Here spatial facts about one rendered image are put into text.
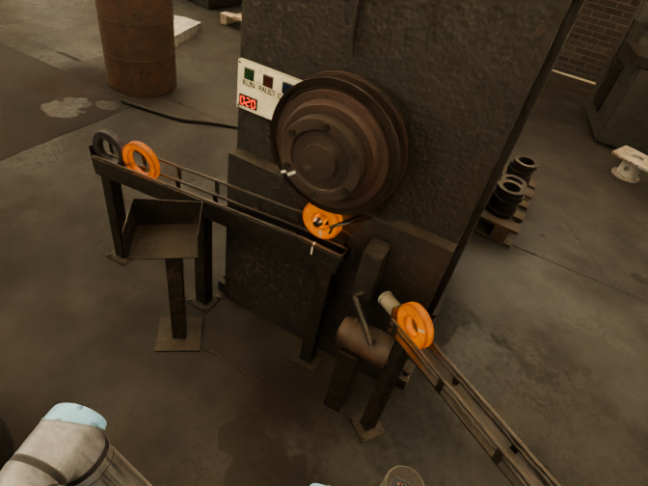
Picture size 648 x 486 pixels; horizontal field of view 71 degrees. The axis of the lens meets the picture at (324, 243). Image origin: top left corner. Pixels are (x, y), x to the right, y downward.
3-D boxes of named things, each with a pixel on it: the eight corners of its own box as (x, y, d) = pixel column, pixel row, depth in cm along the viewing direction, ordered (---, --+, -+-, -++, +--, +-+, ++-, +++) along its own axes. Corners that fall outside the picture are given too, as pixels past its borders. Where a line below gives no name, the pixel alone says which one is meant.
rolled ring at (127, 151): (149, 190, 208) (155, 186, 211) (159, 163, 195) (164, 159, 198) (119, 163, 208) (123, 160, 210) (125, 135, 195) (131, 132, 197)
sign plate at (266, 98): (239, 104, 175) (241, 57, 163) (297, 128, 168) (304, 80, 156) (235, 106, 173) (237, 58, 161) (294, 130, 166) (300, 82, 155)
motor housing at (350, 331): (328, 382, 212) (351, 306, 177) (371, 406, 206) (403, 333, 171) (314, 403, 203) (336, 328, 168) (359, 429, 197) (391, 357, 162)
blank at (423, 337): (406, 339, 161) (398, 341, 160) (402, 297, 159) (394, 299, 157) (436, 352, 147) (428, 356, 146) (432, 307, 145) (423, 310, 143)
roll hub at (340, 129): (381, 182, 141) (313, 204, 158) (339, 98, 132) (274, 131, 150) (374, 190, 137) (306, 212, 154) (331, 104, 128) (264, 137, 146)
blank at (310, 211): (306, 194, 170) (302, 198, 168) (343, 204, 164) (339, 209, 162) (307, 228, 179) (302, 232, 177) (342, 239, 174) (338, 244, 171)
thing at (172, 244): (148, 316, 223) (132, 198, 176) (204, 317, 228) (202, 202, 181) (142, 352, 208) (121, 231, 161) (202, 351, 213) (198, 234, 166)
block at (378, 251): (361, 279, 186) (374, 233, 170) (379, 287, 184) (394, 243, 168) (350, 294, 178) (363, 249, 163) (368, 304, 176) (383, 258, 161)
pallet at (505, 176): (355, 179, 346) (367, 126, 318) (396, 141, 403) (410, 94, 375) (508, 248, 311) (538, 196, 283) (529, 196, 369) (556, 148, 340)
